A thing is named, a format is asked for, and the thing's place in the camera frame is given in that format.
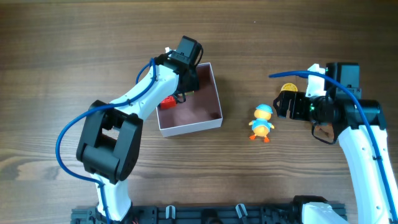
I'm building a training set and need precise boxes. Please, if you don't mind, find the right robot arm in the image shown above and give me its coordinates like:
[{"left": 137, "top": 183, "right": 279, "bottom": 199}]
[{"left": 273, "top": 62, "right": 397, "bottom": 223}]

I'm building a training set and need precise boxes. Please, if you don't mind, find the red toy fire truck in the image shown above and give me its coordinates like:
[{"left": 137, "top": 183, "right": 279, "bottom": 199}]
[{"left": 159, "top": 95, "right": 177, "bottom": 110}]

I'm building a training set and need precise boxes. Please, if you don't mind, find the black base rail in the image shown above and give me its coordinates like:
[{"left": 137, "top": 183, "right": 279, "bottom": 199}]
[{"left": 70, "top": 203, "right": 347, "bottom": 224}]

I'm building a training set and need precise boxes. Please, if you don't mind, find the left blue cable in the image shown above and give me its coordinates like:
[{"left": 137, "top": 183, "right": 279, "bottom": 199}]
[{"left": 55, "top": 57, "right": 157, "bottom": 224}]

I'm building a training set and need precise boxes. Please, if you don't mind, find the white box pink interior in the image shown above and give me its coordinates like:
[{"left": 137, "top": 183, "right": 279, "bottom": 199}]
[{"left": 157, "top": 62, "right": 223, "bottom": 138}]

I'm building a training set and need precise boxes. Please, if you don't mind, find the blue cable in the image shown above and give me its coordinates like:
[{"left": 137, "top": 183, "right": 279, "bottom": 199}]
[
  {"left": 268, "top": 70, "right": 398, "bottom": 223},
  {"left": 55, "top": 57, "right": 157, "bottom": 224}
]

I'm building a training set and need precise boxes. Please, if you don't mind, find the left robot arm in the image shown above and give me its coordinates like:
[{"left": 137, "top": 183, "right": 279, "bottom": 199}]
[{"left": 76, "top": 36, "right": 203, "bottom": 223}]

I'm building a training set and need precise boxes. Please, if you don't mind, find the right blue cable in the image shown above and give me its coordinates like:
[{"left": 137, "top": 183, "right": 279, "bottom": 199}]
[{"left": 268, "top": 70, "right": 398, "bottom": 223}]

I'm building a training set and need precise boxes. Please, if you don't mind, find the yellow duck toy blue hat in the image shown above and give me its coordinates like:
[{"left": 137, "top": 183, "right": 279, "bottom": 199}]
[{"left": 248, "top": 104, "right": 275, "bottom": 143}]

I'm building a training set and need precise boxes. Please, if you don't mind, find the yellow round ball toy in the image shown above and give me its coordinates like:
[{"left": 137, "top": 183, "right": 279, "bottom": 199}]
[{"left": 281, "top": 83, "right": 298, "bottom": 92}]

